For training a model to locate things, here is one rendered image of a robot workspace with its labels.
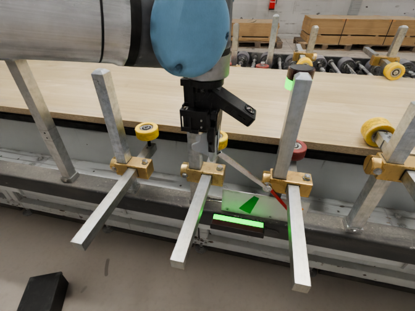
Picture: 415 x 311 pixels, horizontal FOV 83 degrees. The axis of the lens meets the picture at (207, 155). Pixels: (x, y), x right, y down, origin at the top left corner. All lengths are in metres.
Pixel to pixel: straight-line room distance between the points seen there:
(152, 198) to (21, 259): 1.16
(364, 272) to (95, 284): 1.40
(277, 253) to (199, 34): 1.25
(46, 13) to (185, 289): 1.35
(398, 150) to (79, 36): 0.65
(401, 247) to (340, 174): 0.28
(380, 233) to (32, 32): 0.91
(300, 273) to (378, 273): 1.02
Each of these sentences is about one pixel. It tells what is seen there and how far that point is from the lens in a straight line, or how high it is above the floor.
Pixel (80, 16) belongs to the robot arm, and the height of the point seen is 1.30.
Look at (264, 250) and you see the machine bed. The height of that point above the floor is 0.17.
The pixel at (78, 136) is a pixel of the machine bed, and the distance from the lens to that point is 1.20.
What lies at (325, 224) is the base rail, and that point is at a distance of 0.85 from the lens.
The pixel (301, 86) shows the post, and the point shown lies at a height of 1.14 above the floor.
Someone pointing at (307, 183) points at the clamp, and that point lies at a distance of 0.71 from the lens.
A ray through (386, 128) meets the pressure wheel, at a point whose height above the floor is 0.97.
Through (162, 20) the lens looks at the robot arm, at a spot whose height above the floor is 1.29.
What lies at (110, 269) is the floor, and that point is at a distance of 1.58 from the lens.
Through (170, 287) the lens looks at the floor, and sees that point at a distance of 1.45.
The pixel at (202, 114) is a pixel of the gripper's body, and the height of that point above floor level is 1.10.
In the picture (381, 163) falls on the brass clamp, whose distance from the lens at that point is 0.71.
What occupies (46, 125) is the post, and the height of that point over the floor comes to 0.95.
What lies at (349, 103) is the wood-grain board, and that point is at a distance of 1.18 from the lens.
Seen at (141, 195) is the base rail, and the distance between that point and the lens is 0.88.
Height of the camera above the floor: 1.32
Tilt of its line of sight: 37 degrees down
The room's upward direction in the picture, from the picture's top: straight up
